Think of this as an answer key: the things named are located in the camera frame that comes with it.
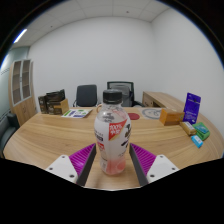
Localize purple upright box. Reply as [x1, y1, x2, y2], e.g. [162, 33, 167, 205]
[182, 92, 202, 125]

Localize black box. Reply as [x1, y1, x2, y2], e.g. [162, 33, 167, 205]
[45, 88, 66, 115]

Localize orange cardboard box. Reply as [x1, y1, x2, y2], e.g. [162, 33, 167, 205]
[159, 108, 185, 126]

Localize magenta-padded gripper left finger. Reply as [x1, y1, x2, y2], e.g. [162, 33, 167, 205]
[45, 143, 97, 187]

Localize long ceiling light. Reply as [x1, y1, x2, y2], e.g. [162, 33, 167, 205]
[13, 28, 29, 44]

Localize white leaflet green purple stickers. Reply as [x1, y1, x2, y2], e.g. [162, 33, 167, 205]
[61, 108, 94, 119]

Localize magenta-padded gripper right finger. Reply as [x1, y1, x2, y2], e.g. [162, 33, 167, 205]
[129, 143, 180, 187]

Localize black armchair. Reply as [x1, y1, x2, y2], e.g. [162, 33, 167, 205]
[0, 112, 20, 158]

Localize black visitor chair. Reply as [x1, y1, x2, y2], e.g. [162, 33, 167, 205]
[72, 84, 99, 108]

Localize small yellow box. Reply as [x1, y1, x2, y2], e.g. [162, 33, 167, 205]
[179, 121, 198, 136]

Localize clear drink bottle black cap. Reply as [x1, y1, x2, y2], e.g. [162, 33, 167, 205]
[93, 89, 132, 176]

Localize small light blue box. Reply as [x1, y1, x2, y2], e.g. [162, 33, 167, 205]
[190, 134, 204, 149]

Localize wooden glass-door cabinet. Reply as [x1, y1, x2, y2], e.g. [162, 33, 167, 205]
[8, 59, 38, 127]

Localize small dark brown box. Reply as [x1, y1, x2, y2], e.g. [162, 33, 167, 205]
[37, 95, 48, 115]

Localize brown kraft box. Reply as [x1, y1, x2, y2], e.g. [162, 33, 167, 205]
[54, 98, 70, 115]

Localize black mesh office chair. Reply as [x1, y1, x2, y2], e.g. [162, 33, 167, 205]
[106, 80, 145, 108]

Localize sheet with grey round print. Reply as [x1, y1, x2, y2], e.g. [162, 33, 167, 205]
[138, 106, 164, 120]

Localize green flat box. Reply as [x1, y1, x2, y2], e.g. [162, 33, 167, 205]
[192, 121, 211, 141]

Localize grey backpack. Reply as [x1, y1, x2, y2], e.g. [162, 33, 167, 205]
[113, 83, 132, 108]

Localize wooden side desk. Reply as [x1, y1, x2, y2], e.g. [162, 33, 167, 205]
[141, 91, 186, 113]

